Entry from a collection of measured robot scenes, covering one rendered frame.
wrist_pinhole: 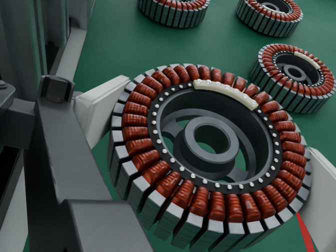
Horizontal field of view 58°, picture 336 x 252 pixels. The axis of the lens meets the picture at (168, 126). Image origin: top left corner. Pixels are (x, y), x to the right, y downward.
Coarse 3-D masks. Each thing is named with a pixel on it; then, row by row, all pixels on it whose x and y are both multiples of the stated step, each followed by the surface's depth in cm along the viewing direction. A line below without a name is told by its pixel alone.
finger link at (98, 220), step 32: (64, 96) 12; (64, 128) 9; (32, 160) 9; (64, 160) 7; (32, 192) 8; (64, 192) 6; (96, 192) 7; (32, 224) 8; (64, 224) 5; (96, 224) 5; (128, 224) 5
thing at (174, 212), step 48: (144, 96) 16; (192, 96) 19; (240, 96) 18; (144, 144) 14; (192, 144) 16; (240, 144) 19; (288, 144) 16; (144, 192) 13; (192, 192) 14; (240, 192) 14; (288, 192) 14; (192, 240) 15; (240, 240) 14
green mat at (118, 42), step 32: (96, 0) 47; (128, 0) 49; (224, 0) 57; (320, 0) 68; (96, 32) 41; (128, 32) 43; (160, 32) 45; (192, 32) 47; (224, 32) 49; (256, 32) 52; (320, 32) 57; (96, 64) 37; (128, 64) 39; (160, 64) 40; (224, 64) 43; (320, 128) 39; (96, 160) 29; (288, 224) 29
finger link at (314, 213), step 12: (312, 156) 17; (312, 168) 16; (324, 168) 15; (312, 180) 16; (324, 180) 15; (312, 192) 15; (324, 192) 14; (312, 204) 15; (324, 204) 14; (300, 216) 16; (312, 216) 14; (324, 216) 14; (312, 228) 14; (324, 228) 13; (324, 240) 13
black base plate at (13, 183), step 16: (48, 48) 34; (64, 48) 38; (48, 64) 33; (0, 160) 24; (16, 160) 25; (0, 176) 24; (16, 176) 25; (0, 192) 23; (0, 208) 22; (0, 224) 23
